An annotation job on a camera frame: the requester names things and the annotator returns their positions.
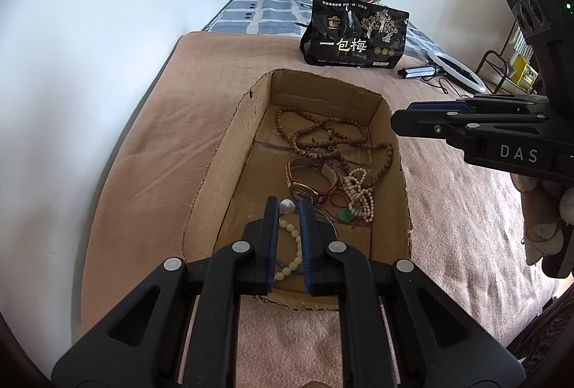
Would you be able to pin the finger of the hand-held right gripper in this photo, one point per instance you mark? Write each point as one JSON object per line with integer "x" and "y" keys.
{"x": 435, "y": 105}
{"x": 417, "y": 121}

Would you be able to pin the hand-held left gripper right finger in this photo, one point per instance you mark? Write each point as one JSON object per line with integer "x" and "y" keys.
{"x": 307, "y": 231}

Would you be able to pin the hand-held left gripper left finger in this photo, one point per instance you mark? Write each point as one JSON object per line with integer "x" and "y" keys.
{"x": 271, "y": 226}

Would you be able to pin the cardboard box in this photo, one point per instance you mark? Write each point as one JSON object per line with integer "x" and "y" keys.
{"x": 251, "y": 137}

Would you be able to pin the person's right hand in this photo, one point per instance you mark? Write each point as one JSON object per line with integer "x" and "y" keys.
{"x": 538, "y": 213}

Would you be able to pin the thin metal bangle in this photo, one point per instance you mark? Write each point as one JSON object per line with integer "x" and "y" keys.
{"x": 332, "y": 223}

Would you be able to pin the black folded tripod stand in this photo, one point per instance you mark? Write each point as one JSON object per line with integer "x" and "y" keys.
{"x": 417, "y": 72}

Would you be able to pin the black metal rack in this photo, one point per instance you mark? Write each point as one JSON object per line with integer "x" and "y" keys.
{"x": 506, "y": 72}

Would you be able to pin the yellow box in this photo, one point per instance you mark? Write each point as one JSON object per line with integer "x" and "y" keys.
{"x": 524, "y": 72}

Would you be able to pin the black snack bag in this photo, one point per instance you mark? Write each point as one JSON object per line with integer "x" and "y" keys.
{"x": 354, "y": 43}

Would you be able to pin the blue patterned bedsheet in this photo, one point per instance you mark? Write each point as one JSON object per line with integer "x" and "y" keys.
{"x": 264, "y": 16}

